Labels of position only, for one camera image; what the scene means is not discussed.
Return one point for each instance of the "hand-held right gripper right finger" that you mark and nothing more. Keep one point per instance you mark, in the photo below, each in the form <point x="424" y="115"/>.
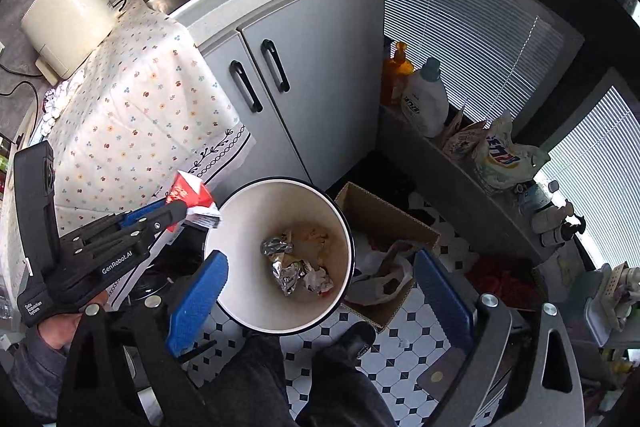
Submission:
<point x="442" y="302"/>

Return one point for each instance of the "white laundry detergent bottle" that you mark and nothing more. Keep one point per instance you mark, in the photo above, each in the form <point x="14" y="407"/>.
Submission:
<point x="425" y="102"/>

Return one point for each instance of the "grey sink cabinet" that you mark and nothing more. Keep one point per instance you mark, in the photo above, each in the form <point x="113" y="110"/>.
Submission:
<point x="320" y="57"/>

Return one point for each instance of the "white tissue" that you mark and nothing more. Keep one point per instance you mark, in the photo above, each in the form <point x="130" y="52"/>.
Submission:
<point x="319" y="279"/>

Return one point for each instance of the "cream air fryer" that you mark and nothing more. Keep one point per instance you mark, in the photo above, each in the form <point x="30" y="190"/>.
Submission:
<point x="70" y="17"/>

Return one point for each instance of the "person's left forearm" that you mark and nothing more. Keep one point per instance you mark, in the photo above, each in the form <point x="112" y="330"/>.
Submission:
<point x="35" y="372"/>

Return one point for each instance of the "white spray bottle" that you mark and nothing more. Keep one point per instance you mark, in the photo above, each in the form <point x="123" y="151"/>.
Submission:
<point x="552" y="217"/>

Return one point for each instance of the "orange bottle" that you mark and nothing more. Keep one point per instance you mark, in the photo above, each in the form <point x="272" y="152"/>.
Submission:
<point x="397" y="77"/>

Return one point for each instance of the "red cloth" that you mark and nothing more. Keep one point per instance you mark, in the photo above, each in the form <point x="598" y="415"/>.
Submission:
<point x="500" y="282"/>

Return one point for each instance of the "small printed packet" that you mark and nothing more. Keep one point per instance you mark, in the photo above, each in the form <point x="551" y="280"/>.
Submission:
<point x="462" y="139"/>

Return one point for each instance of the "floral white tablecloth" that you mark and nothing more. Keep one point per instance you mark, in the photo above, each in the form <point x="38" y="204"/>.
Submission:
<point x="140" y="107"/>

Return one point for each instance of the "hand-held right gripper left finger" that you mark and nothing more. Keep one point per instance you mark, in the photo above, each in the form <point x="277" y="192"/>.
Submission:
<point x="197" y="302"/>

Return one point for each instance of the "small silver foil wrapper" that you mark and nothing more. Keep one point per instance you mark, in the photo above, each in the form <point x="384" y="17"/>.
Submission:
<point x="277" y="246"/>

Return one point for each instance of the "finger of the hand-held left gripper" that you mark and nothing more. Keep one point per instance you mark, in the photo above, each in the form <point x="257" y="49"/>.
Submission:
<point x="167" y="217"/>
<point x="142" y="213"/>

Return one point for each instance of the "person's left hand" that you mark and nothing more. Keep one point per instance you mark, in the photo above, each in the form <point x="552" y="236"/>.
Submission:
<point x="57" y="331"/>

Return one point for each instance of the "laundry powder bag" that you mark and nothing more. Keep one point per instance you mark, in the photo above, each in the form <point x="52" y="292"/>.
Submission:
<point x="505" y="157"/>

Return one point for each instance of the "brown paper scraps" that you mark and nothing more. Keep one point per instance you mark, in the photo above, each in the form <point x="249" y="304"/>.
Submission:
<point x="315" y="239"/>

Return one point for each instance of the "person's dark trousers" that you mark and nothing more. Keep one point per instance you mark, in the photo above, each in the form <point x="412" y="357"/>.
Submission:
<point x="260" y="382"/>

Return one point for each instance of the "clear plastic bottle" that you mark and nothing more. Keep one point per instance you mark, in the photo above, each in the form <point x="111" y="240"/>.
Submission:
<point x="535" y="199"/>

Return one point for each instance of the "white window blind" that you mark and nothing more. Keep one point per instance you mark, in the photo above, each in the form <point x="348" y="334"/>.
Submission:
<point x="450" y="32"/>
<point x="600" y="157"/>

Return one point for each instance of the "cream round waste bin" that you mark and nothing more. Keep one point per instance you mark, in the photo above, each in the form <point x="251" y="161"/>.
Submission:
<point x="240" y="247"/>

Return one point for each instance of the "brown cardboard box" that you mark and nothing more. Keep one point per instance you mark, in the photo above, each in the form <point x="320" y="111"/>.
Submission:
<point x="390" y="217"/>

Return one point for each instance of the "white plastic bag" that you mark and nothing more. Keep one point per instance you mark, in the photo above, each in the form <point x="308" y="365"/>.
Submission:
<point x="380" y="272"/>

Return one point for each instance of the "large silver foil wrapper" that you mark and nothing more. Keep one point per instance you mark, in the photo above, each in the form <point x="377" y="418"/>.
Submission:
<point x="290" y="277"/>

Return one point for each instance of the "red snack packet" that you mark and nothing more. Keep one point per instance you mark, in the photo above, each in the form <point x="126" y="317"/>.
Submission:
<point x="192" y="197"/>

